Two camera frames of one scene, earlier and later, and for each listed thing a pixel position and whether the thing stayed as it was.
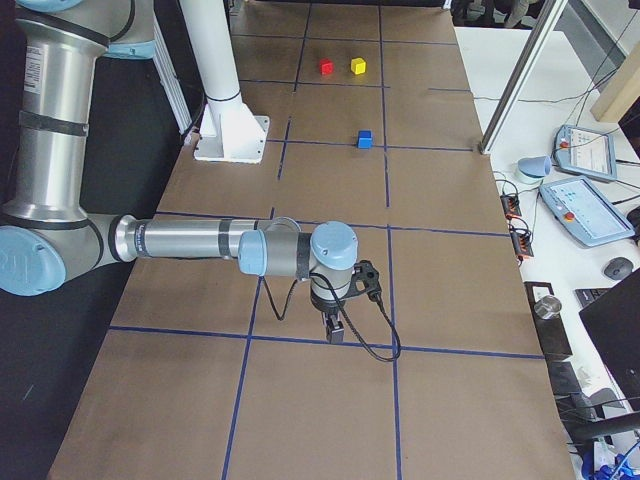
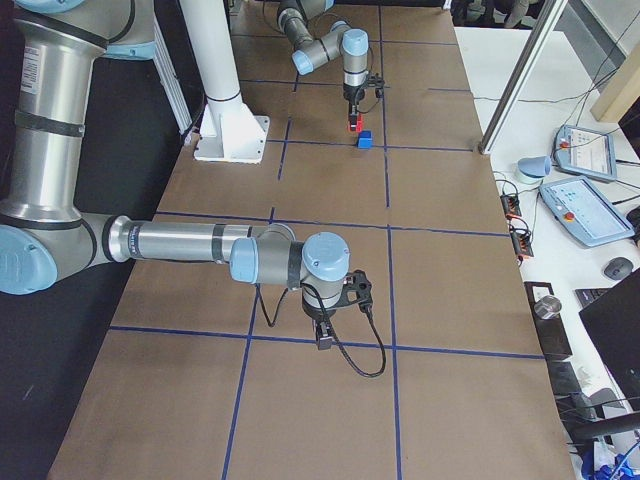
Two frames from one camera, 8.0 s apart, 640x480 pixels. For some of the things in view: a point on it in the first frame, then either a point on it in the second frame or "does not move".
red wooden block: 326,66 -> 359,123
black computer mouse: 618,268 does not move
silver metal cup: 548,306 does not move
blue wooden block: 364,140 does not move
